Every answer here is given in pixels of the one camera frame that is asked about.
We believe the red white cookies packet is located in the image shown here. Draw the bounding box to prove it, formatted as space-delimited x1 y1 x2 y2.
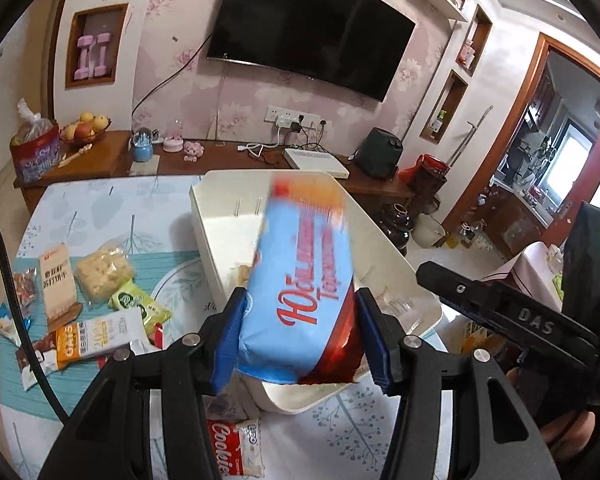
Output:
207 419 264 478

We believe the blue biscuit package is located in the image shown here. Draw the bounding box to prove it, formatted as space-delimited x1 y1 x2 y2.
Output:
237 172 363 385

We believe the small blue white snack packet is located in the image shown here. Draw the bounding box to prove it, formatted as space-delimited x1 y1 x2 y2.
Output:
0 302 32 348

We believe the orange white oats bar packet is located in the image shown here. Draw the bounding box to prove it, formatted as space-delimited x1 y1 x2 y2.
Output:
55 307 148 370

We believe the green snack packet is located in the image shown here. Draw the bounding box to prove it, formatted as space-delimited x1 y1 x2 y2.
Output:
108 280 171 337

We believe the beige paper snack box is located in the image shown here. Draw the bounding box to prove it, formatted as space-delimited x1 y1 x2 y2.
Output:
38 243 82 333

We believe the clear packet of nuts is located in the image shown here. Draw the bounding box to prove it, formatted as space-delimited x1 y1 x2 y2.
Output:
12 268 38 316

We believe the white bucket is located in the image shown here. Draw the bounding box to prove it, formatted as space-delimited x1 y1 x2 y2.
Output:
412 214 446 248

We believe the brown ceramic pot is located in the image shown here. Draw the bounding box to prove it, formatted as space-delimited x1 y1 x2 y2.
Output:
377 203 414 256

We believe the white plastic bin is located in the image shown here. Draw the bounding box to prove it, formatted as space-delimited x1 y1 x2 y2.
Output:
189 170 442 415

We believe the black air fryer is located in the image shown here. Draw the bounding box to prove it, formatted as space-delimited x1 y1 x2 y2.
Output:
354 127 403 180

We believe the wooden tv cabinet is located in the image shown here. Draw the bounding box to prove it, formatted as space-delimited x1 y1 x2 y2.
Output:
14 130 414 211

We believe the blue jar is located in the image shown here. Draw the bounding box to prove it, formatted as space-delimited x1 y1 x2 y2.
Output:
131 128 154 162

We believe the red gift bag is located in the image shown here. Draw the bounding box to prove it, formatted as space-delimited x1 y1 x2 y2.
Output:
9 99 62 184

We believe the fruit bowl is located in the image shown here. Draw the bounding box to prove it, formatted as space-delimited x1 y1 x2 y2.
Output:
59 112 111 148

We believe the white set-top box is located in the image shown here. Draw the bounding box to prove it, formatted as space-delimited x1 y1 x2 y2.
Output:
283 148 350 180

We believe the white power strip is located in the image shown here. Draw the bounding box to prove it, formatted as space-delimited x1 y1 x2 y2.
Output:
264 105 322 129

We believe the pink dumbbell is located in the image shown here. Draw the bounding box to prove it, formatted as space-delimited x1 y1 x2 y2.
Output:
73 32 112 81

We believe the black cable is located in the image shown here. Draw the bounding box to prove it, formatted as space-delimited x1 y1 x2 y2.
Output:
0 196 71 424

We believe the black wall television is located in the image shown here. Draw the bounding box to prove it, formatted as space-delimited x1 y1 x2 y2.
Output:
208 0 415 102

